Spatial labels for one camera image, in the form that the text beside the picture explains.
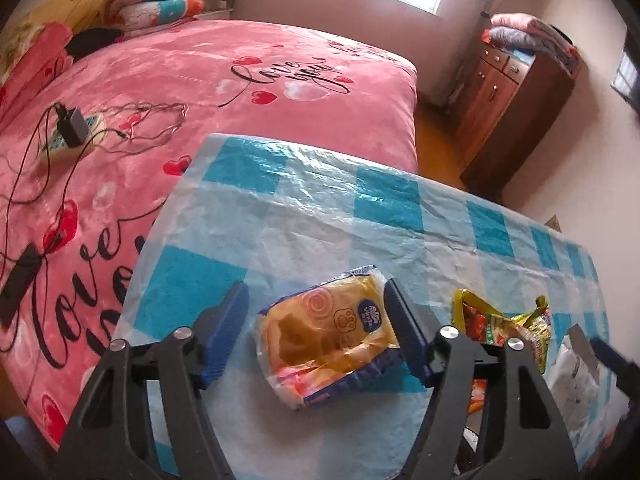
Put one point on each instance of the black cloth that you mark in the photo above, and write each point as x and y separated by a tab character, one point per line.
92	40

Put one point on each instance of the television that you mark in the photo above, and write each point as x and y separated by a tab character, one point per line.
627	72

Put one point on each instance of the white nightstand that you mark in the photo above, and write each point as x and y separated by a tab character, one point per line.
217	14

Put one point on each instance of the red yellow snack packet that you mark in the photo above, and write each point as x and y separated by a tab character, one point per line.
500	320

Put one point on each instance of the blue checked plastic tablecloth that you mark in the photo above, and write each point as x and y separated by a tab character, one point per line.
325	220

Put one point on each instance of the brown wooden cabinet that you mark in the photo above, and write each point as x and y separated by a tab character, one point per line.
510	120

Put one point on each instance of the stack of folded blankets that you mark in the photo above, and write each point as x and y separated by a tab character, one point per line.
535	40

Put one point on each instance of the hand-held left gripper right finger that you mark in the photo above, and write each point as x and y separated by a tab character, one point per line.
410	330

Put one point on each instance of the yellow bread wrapper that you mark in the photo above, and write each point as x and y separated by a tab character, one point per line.
320	340

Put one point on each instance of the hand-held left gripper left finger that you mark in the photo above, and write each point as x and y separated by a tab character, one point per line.
225	330

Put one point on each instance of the black charger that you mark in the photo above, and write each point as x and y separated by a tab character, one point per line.
72	125

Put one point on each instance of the curtain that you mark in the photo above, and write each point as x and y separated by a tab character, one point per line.
470	35

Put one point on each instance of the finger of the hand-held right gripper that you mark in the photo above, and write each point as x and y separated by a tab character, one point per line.
625	372

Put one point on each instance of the white printed packet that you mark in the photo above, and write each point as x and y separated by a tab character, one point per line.
575	390

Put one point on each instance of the folded pink quilt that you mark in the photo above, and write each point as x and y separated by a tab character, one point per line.
35	60

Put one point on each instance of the power strip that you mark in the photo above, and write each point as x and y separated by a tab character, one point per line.
90	132

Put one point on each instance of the floral pillow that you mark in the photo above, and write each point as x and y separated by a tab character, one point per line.
15	40

